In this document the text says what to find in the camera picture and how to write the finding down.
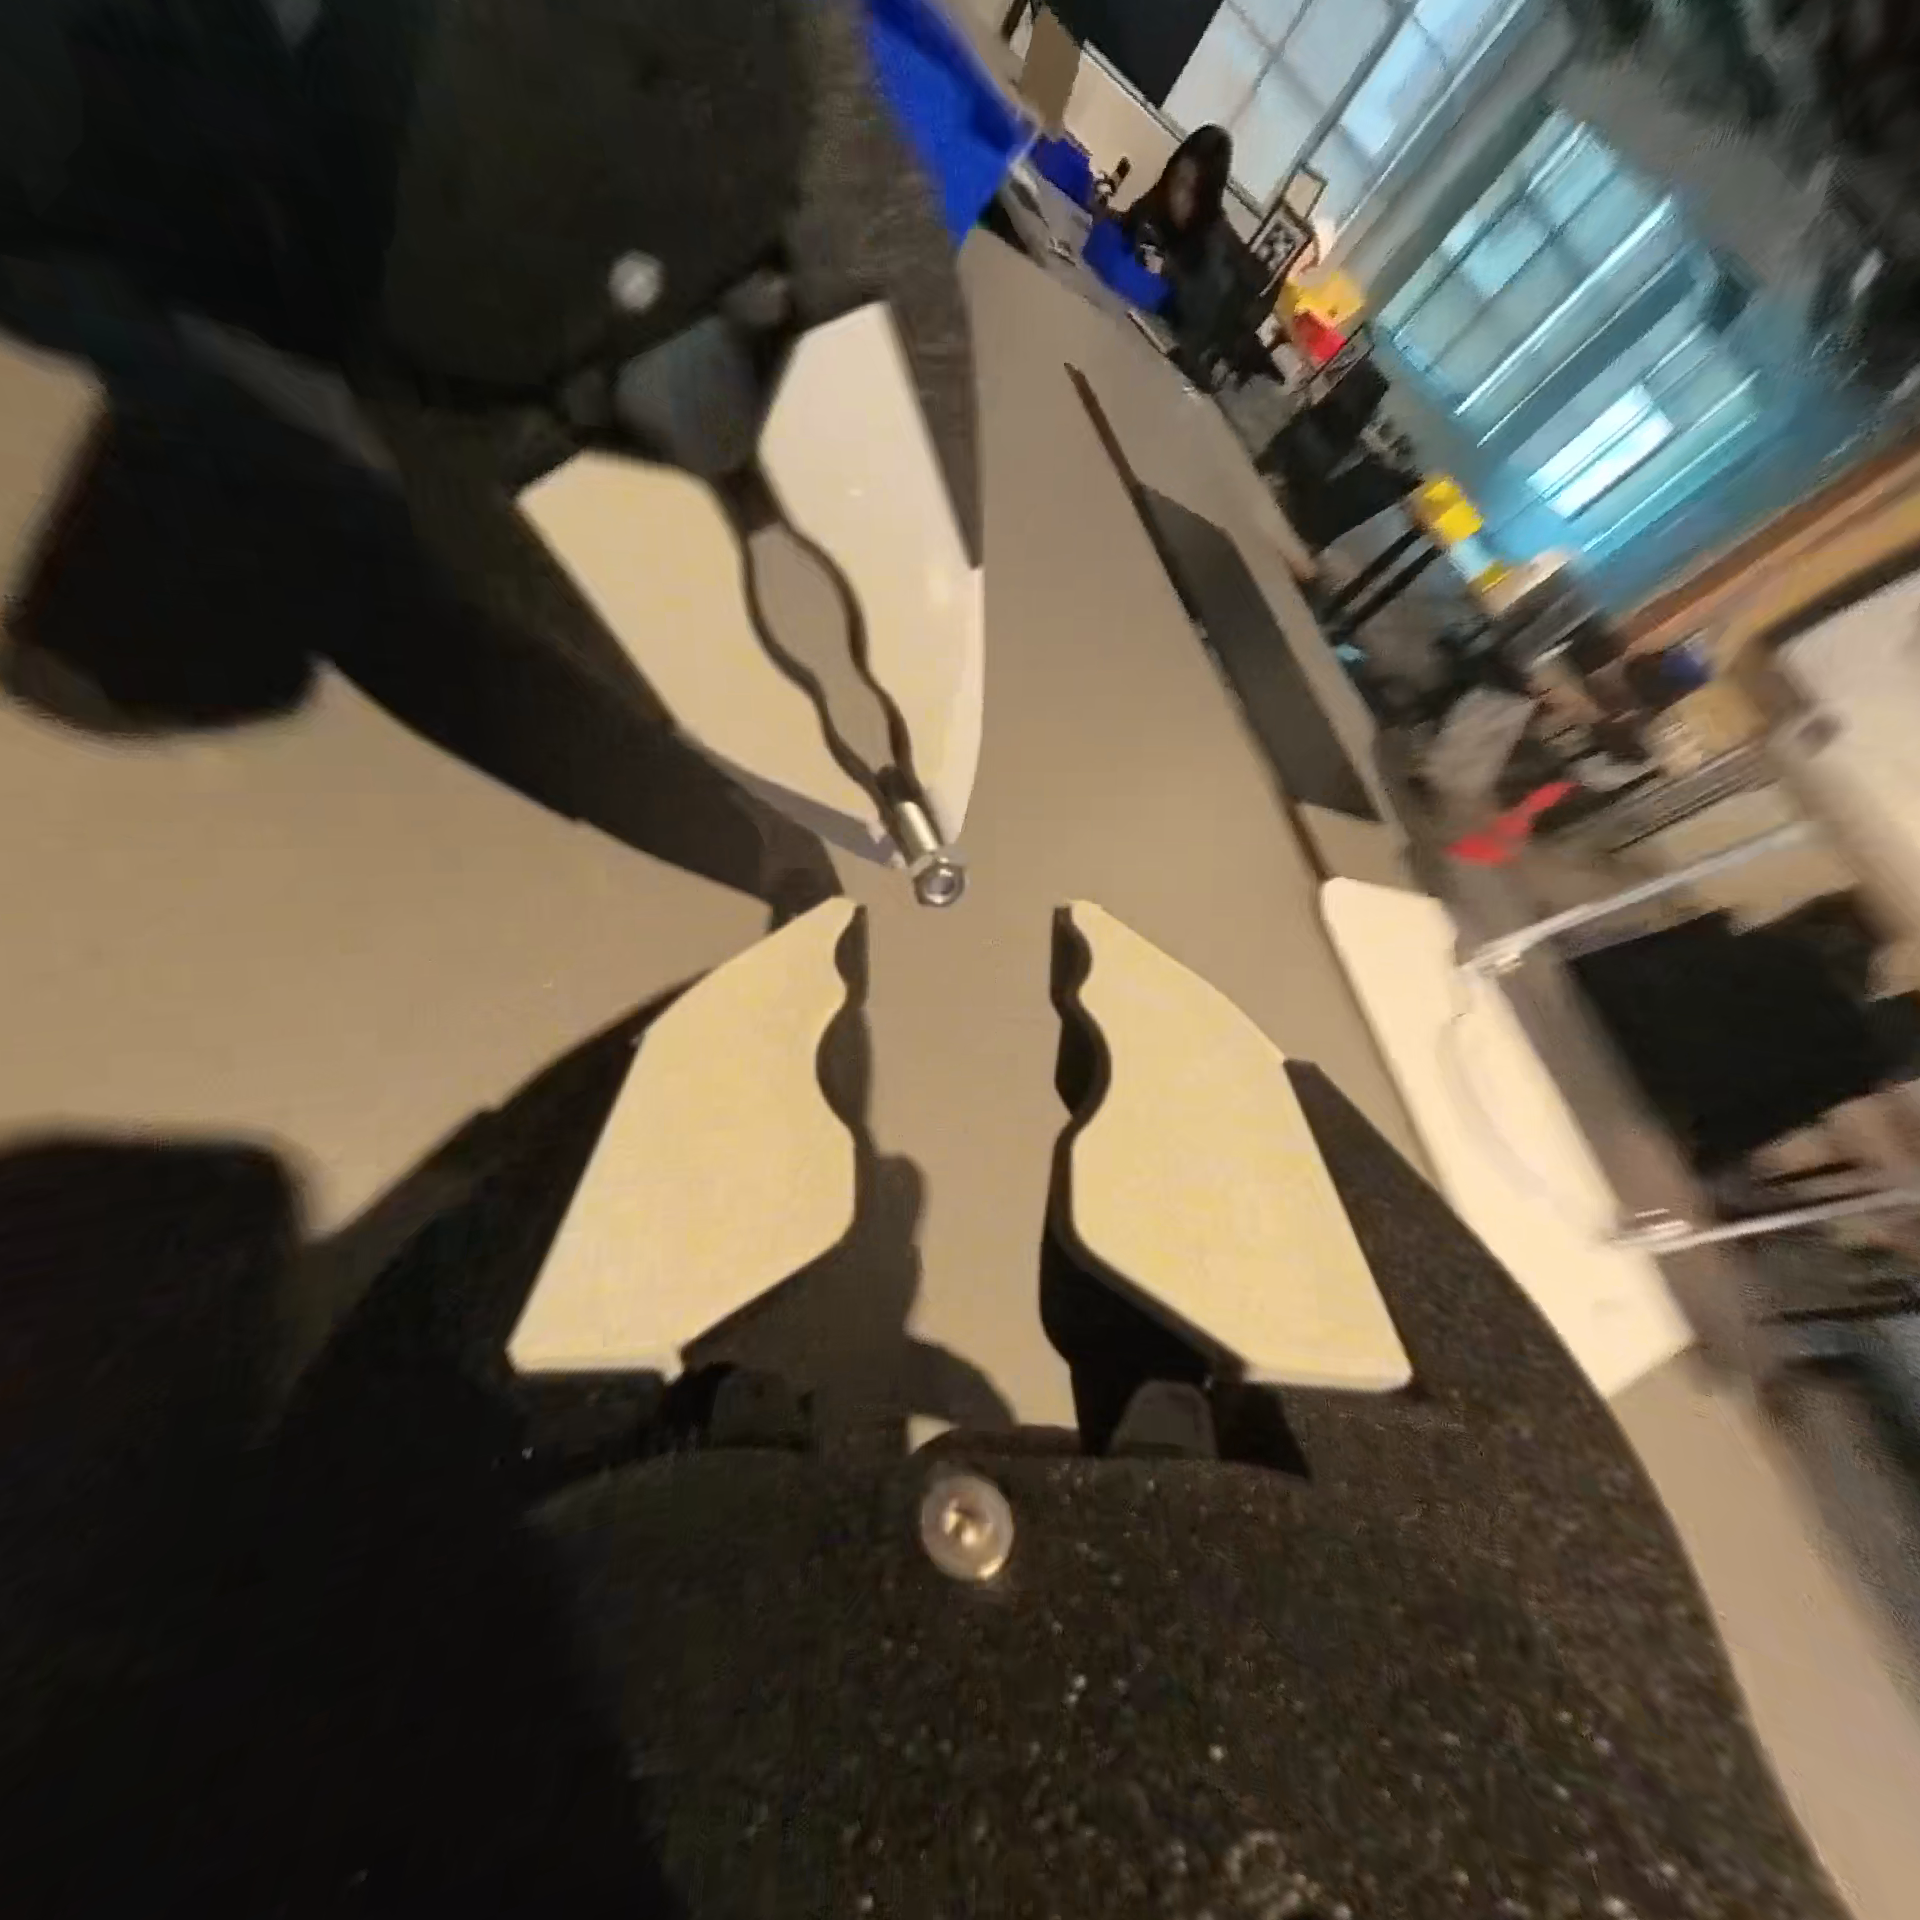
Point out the clear acrylic stand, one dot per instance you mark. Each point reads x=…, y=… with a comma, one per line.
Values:
x=1724, y=900

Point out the white base board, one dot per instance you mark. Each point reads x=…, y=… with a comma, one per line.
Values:
x=1499, y=1139

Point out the metal bolt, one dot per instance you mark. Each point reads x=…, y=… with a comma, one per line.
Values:
x=909, y=821

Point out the small blue bin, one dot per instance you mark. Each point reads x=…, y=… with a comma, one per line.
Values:
x=1129, y=264
x=1065, y=163

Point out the yellow plastic bin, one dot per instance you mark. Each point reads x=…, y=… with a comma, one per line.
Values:
x=1450, y=512
x=1330, y=317

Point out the beige board on stand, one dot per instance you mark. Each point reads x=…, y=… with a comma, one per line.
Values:
x=1047, y=66

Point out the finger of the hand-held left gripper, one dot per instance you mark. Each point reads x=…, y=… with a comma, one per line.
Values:
x=661, y=584
x=903, y=573

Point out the black TV monitor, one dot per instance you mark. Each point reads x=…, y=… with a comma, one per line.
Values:
x=1129, y=38

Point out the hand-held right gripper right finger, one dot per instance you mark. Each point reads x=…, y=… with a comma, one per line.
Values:
x=1214, y=1198

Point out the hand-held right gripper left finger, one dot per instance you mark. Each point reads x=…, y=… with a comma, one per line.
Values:
x=706, y=1186

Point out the blue plastic tote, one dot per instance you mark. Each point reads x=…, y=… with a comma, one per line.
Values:
x=947, y=104

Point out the black table mat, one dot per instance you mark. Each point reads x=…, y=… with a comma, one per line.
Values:
x=1272, y=674

